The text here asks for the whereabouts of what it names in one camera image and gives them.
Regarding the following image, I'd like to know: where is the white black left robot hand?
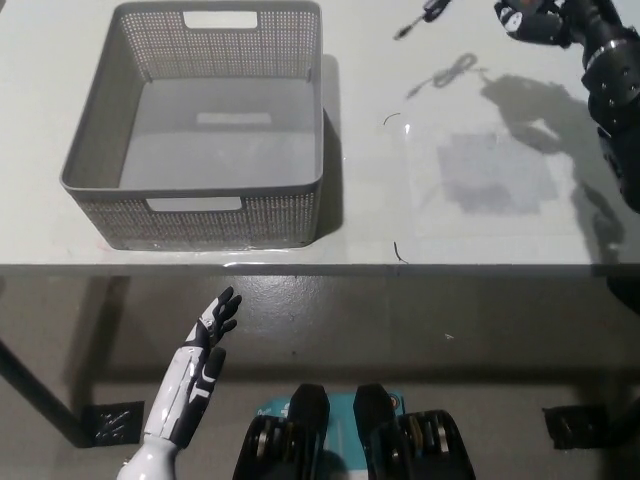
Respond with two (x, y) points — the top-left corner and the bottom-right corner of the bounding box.
(143, 286), (244, 450)

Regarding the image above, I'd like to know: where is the black power cord with adapter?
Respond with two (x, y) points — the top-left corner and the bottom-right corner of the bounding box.
(393, 0), (454, 42)

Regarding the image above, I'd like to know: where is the black floor tape patch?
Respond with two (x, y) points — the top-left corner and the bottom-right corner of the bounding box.
(81, 399), (147, 446)
(542, 405), (614, 452)

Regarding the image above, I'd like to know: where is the black metal table leg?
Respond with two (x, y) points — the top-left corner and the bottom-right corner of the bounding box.
(0, 338), (94, 450)

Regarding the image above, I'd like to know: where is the grey perforated plastic basket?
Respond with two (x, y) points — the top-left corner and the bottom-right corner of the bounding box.
(59, 0), (327, 252)

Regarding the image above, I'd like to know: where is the black rounded object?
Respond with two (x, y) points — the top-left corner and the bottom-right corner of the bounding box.
(605, 275), (640, 319)

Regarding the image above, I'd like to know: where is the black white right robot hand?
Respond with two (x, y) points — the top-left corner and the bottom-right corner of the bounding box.
(493, 0), (572, 50)

